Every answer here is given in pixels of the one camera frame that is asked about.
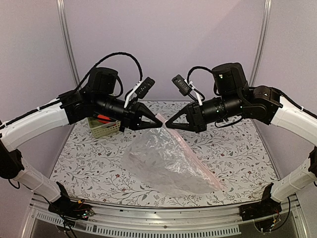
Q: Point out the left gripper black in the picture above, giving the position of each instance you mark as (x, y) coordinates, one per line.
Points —
(132, 115)

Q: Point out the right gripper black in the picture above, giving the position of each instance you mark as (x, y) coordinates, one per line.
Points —
(195, 121)

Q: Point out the clear zip top bag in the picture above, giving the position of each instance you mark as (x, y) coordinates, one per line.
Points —
(162, 159)

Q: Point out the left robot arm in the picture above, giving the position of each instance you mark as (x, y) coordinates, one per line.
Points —
(94, 99)

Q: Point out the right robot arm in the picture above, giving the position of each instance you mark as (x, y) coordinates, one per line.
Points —
(234, 97)

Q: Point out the toy carrot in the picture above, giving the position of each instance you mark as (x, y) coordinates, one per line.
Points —
(104, 119)

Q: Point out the cream plastic basket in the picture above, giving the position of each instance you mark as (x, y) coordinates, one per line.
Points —
(99, 129)

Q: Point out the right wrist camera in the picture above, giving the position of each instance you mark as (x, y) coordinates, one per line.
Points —
(188, 89)

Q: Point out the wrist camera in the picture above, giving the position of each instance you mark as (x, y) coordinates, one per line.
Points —
(139, 91)
(188, 89)

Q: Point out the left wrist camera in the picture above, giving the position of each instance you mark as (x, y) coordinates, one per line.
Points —
(139, 91)

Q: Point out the left metal frame post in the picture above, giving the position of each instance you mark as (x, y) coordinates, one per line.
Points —
(67, 41)

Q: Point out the metal frame post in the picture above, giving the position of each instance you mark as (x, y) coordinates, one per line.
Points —
(261, 43)
(67, 41)

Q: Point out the front aluminium rail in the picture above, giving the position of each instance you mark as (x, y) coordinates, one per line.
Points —
(115, 221)

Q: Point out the right metal frame post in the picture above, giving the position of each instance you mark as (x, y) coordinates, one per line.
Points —
(261, 43)

